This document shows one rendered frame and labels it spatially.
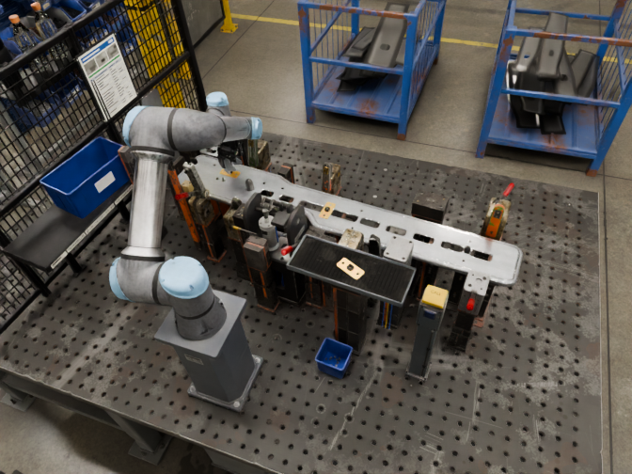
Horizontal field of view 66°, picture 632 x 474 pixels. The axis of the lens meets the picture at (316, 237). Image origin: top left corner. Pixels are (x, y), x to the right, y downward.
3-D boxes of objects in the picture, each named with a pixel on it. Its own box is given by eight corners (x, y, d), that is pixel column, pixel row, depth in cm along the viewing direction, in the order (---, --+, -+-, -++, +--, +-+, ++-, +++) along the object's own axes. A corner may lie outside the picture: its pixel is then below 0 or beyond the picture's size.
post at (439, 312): (432, 363, 175) (450, 292, 142) (425, 381, 171) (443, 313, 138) (411, 355, 177) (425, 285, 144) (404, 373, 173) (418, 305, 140)
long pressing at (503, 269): (526, 244, 172) (527, 241, 171) (513, 292, 159) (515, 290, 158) (198, 153, 215) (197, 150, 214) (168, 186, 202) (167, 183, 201)
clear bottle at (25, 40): (53, 67, 184) (26, 13, 169) (40, 75, 180) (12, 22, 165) (40, 63, 186) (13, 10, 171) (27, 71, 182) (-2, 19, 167)
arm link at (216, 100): (201, 102, 173) (209, 88, 178) (208, 128, 181) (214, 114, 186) (222, 103, 171) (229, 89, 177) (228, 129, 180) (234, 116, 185)
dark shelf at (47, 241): (192, 129, 225) (191, 123, 223) (49, 274, 173) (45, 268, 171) (154, 118, 232) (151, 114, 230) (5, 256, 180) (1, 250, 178)
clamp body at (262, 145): (282, 197, 236) (274, 139, 210) (271, 213, 229) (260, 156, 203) (266, 193, 239) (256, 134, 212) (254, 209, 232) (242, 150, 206)
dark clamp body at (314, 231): (336, 290, 199) (334, 226, 170) (323, 315, 191) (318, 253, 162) (312, 281, 202) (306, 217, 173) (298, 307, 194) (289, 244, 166)
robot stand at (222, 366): (240, 413, 167) (215, 357, 137) (187, 394, 172) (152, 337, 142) (264, 360, 179) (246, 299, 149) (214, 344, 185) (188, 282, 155)
